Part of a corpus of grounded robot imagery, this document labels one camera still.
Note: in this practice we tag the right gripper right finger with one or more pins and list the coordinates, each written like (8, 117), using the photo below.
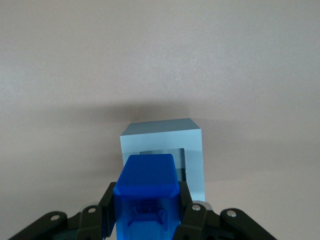
(205, 225)

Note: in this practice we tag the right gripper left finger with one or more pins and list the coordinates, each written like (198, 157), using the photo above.
(90, 225)

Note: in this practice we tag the blue plastic part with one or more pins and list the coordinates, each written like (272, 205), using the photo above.
(147, 180)

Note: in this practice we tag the gray square base block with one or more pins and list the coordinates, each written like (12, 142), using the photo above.
(162, 140)

